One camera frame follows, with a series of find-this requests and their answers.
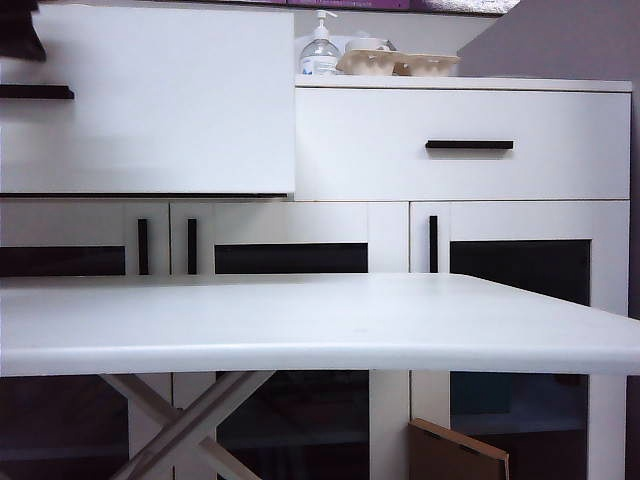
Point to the brown cardboard piece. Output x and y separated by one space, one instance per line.
440 455

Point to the white sideboard cabinet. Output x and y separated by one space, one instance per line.
500 84

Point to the white glass-panel cabinet door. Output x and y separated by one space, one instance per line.
290 222
520 220
75 225

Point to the white ceramic bowl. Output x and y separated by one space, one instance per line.
367 45

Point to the beige cardboard egg carton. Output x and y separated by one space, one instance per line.
367 62
430 65

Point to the plain purple wall poster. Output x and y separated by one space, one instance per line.
350 2

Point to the white table leg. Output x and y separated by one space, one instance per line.
140 400
230 395

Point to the white cabinet drawer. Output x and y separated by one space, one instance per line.
175 100
375 160

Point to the clear pump sanitizer bottle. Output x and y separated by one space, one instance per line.
319 55

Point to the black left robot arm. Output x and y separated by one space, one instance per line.
20 35

